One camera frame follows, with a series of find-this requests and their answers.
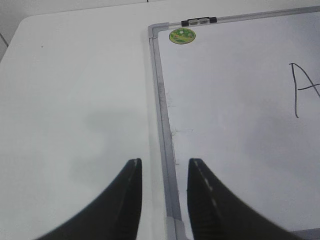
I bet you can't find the white board with grey frame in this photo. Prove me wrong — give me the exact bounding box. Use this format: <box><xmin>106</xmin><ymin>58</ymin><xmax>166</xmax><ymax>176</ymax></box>
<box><xmin>148</xmin><ymin>6</ymin><xmax>320</xmax><ymax>240</ymax></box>

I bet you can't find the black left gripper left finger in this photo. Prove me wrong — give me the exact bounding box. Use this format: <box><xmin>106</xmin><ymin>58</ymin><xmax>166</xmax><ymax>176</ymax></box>
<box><xmin>40</xmin><ymin>158</ymin><xmax>142</xmax><ymax>240</ymax></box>

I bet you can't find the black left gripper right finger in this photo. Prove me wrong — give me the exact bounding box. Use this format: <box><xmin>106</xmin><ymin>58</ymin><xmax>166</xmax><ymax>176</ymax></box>
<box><xmin>187</xmin><ymin>158</ymin><xmax>299</xmax><ymax>240</ymax></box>

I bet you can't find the round green magnet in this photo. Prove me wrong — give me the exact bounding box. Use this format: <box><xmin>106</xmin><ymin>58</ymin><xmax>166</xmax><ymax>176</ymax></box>
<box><xmin>169</xmin><ymin>28</ymin><xmax>196</xmax><ymax>45</ymax></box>

